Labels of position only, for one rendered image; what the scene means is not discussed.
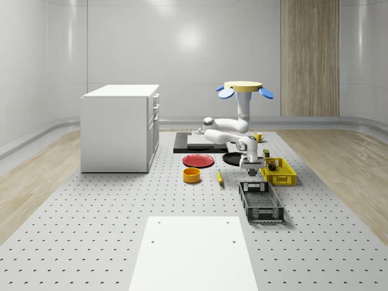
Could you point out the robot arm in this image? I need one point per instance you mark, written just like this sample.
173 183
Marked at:
224 124

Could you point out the yellow bowl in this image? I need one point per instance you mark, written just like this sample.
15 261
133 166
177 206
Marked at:
191 176

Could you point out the red plate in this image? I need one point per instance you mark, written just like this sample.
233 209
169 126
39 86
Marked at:
198 160

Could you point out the white board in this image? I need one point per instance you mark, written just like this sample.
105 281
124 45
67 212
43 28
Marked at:
194 254

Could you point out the white cabinet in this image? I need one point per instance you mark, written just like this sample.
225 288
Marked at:
115 133

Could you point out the banana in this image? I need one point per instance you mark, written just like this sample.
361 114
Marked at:
220 178

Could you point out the black plate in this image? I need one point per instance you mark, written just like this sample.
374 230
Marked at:
231 159

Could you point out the drone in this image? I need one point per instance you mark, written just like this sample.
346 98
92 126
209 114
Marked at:
244 86

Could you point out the yellow basket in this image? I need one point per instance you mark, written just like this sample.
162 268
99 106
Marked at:
282 179

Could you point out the dark grey basket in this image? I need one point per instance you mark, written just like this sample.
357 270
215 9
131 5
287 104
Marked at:
260 209

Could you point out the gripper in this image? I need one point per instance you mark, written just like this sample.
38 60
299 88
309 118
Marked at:
251 161

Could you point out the puzzle cube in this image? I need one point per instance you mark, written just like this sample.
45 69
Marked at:
271 166

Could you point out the flat-sided can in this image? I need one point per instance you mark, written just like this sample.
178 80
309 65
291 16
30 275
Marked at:
266 153

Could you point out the yellow mug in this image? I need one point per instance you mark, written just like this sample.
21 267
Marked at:
259 138

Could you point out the black stove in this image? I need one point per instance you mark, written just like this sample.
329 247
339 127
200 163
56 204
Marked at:
182 142

